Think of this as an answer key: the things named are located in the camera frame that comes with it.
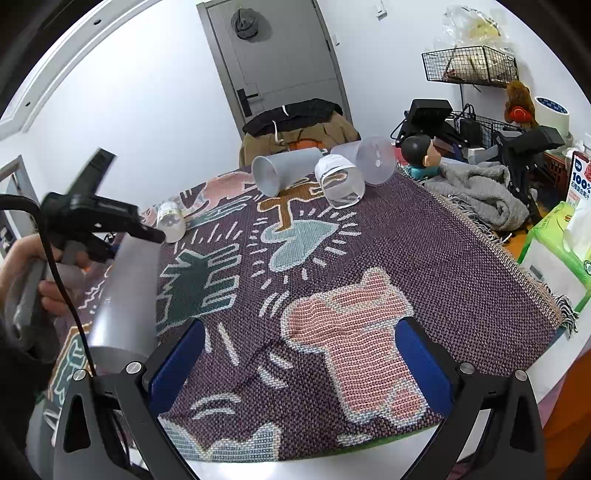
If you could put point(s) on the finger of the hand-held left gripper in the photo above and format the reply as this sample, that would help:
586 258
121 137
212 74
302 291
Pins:
102 249
150 231

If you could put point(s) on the grey hat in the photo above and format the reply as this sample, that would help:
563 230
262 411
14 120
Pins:
246 24

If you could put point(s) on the tall grey cup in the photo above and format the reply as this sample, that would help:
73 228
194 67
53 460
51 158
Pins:
127 300

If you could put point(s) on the white juice carton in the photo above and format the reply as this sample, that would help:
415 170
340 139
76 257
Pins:
581 177

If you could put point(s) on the red crate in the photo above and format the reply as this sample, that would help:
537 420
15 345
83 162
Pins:
556 170

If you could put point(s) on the person's left hand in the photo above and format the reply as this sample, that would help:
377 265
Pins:
25 256

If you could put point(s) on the brown coat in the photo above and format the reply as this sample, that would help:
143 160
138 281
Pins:
332 131

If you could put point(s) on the grey plastic cup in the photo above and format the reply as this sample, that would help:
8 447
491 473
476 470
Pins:
281 168

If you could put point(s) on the translucent plastic cup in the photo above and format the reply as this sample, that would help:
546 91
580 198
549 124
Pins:
374 159

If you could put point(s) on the grey fringed throw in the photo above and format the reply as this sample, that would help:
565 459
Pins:
480 194

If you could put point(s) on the black handbag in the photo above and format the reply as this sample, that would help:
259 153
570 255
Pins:
471 129

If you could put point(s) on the grey door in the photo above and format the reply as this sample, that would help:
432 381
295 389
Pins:
286 64

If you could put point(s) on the black-haired doll figure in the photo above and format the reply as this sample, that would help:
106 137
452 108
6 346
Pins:
418 152

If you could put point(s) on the black monitor device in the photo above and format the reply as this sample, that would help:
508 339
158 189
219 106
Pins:
427 115

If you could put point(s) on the brown plush toy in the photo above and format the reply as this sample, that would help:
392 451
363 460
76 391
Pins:
519 104

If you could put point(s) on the black stand device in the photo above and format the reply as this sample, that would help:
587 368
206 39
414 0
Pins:
521 152

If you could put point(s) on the green tissue pack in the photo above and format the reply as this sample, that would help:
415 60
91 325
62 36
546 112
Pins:
558 249

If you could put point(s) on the clear glass cup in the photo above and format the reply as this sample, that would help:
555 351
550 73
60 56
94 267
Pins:
341 184

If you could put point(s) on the small clear cup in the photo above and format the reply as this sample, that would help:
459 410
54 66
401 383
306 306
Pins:
171 224

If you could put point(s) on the clear plastic bag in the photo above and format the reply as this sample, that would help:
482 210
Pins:
475 25

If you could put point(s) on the black garment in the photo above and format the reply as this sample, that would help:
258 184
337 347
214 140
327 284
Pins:
300 113

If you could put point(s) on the white and blue roll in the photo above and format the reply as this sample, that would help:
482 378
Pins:
551 115

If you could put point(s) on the printed woven blanket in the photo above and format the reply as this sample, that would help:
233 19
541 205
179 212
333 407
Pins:
351 258

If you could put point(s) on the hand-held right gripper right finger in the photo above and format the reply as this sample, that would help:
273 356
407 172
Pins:
427 369

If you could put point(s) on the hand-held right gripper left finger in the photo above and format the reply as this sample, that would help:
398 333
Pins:
178 369

